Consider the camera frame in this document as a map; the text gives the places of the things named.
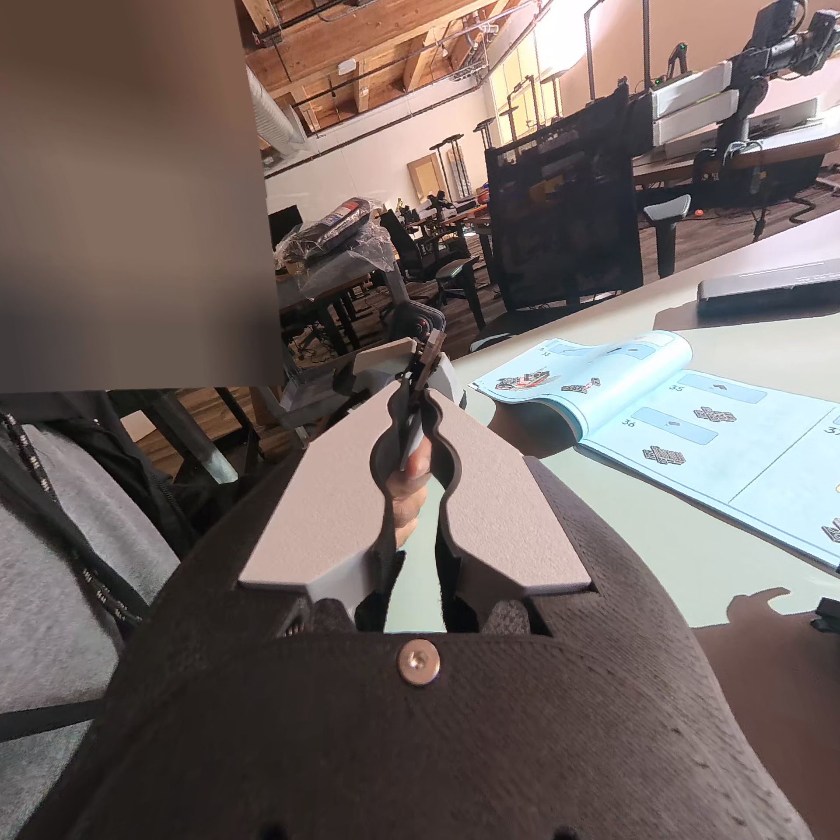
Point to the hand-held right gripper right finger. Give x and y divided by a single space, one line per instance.
518 518

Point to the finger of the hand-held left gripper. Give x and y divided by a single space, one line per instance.
384 358
451 387

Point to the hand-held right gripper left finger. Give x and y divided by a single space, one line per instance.
315 518

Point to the toy brick truck model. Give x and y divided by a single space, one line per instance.
828 617

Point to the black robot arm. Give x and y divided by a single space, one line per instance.
748 85

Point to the wooden side desk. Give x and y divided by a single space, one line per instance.
787 148

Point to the person's left hand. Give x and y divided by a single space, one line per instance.
407 499

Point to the black office chair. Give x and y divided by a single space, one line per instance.
407 243
564 216

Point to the grey side table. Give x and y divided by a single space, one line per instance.
341 272

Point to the black plastic-wrapped item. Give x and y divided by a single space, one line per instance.
334 229

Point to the black jacket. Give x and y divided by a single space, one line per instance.
131 472

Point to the light blue instruction booklet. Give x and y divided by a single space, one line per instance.
722 446

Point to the grey hoodie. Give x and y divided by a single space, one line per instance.
52 590

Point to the black rectangular box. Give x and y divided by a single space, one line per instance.
768 295

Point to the white flat box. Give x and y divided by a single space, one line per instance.
689 88
689 128

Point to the silver ventilation duct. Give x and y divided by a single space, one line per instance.
275 124

